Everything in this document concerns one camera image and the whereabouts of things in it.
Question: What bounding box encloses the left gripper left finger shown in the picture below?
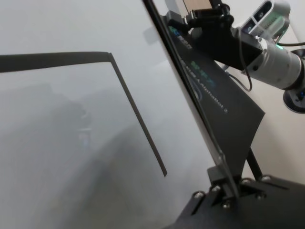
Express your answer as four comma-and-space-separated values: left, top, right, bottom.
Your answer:
206, 165, 236, 206

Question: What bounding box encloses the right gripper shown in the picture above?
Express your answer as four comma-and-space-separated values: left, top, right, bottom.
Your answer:
166, 0, 263, 71

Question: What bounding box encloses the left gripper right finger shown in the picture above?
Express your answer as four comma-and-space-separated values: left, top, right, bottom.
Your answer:
235, 177, 267, 201

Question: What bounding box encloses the black robot print poster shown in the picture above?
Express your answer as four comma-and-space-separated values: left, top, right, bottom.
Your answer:
142, 0, 265, 200

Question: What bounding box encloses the brown wooden panel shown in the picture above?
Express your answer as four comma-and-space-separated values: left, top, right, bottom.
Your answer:
183, 0, 213, 10

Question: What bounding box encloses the short black tape strip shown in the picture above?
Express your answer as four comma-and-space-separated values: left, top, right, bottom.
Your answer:
107, 52, 168, 177

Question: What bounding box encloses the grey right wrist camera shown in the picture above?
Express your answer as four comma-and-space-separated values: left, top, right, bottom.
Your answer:
240, 0, 292, 40

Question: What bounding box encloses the black looped gripper cable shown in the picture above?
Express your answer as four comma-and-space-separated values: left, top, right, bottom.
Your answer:
223, 27, 253, 93

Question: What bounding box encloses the thin black camera cable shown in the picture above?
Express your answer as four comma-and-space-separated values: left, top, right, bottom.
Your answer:
276, 33, 305, 47

